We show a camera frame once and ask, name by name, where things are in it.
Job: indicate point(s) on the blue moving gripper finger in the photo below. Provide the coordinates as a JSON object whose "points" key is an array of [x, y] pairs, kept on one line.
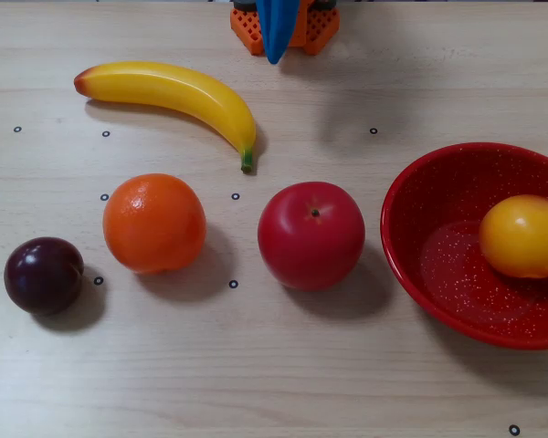
{"points": [[276, 27]]}

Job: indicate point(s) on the yellow-orange toy peach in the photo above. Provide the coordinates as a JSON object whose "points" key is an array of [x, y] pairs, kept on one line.
{"points": [[523, 237]]}

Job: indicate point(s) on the orange robot base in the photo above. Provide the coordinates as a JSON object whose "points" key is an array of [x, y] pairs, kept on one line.
{"points": [[244, 27]]}

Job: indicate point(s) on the red speckled enamel bowl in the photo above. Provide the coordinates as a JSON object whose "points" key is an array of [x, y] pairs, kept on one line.
{"points": [[438, 292]]}

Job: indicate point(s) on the yellow toy banana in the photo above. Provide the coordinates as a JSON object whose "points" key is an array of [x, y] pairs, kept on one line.
{"points": [[173, 89]]}

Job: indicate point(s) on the red toy apple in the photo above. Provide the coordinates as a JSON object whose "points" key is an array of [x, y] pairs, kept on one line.
{"points": [[310, 242]]}

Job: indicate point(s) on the toy orange fruit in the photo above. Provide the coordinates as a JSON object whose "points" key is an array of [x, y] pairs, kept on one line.
{"points": [[154, 223]]}

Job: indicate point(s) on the dark purple toy plum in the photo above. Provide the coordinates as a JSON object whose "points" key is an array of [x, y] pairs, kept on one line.
{"points": [[43, 276]]}

